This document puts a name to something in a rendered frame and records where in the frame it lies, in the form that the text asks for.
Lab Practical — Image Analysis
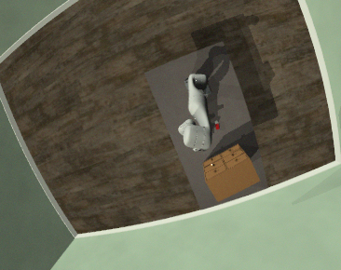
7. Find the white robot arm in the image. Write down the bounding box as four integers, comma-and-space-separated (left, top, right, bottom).
178, 74, 212, 151

